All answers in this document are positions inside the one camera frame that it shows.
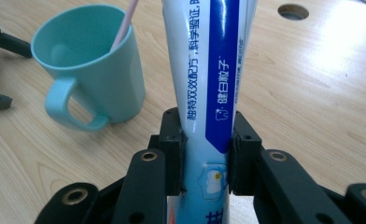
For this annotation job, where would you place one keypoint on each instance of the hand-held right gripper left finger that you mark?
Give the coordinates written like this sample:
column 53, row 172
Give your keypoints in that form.
column 170, row 149

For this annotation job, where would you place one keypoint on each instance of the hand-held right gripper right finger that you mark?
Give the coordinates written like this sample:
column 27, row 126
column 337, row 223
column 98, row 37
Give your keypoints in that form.
column 245, row 155

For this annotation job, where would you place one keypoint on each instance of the blue and white toothpaste tube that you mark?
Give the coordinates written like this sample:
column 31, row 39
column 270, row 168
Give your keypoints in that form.
column 203, row 77

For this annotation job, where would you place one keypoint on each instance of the pink toothbrush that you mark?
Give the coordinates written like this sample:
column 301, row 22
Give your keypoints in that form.
column 125, row 25

